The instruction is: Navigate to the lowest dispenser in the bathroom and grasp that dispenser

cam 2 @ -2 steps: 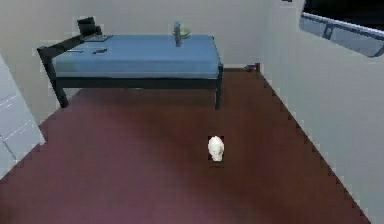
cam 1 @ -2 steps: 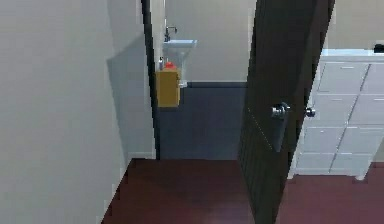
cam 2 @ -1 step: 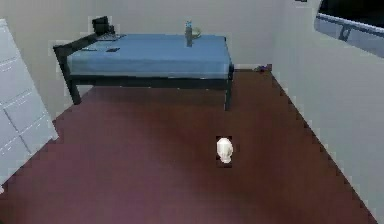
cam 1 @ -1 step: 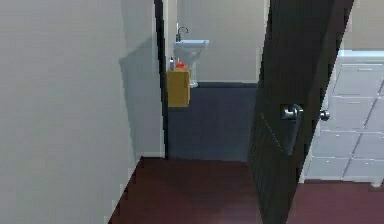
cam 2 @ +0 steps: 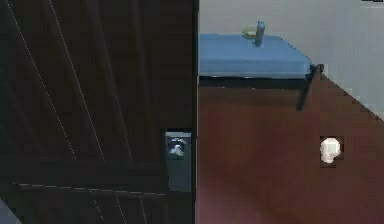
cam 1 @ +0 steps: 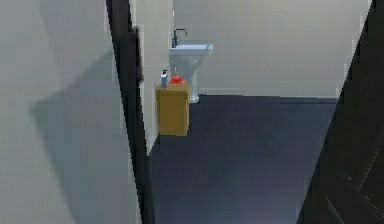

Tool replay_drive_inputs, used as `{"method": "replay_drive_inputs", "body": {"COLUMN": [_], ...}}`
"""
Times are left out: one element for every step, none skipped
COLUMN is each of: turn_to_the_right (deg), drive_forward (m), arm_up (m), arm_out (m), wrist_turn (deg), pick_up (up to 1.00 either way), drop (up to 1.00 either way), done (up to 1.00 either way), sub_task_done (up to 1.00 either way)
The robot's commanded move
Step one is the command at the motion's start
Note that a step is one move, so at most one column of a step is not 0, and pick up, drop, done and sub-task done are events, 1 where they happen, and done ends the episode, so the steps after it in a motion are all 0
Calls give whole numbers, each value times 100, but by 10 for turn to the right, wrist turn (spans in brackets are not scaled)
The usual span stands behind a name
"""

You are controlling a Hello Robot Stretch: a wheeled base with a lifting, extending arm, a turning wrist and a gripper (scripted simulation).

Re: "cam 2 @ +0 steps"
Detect blue bed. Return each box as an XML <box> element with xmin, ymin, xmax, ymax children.
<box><xmin>198</xmin><ymin>33</ymin><xmax>325</xmax><ymax>112</ymax></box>

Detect yellow-green round object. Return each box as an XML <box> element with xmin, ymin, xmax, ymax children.
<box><xmin>241</xmin><ymin>26</ymin><xmax>257</xmax><ymax>39</ymax></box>

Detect dark brown room door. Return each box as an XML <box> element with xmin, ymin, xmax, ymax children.
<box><xmin>0</xmin><ymin>0</ymin><xmax>200</xmax><ymax>224</ymax></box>

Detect grey blue-topped bottle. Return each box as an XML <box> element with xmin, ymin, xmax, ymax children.
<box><xmin>254</xmin><ymin>20</ymin><xmax>267</xmax><ymax>47</ymax></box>

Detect white mug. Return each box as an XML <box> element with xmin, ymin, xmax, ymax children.
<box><xmin>320</xmin><ymin>136</ymin><xmax>343</xmax><ymax>165</ymax></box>

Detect grey door handle plate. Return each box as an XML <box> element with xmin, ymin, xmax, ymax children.
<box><xmin>164</xmin><ymin>130</ymin><xmax>193</xmax><ymax>193</ymax></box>

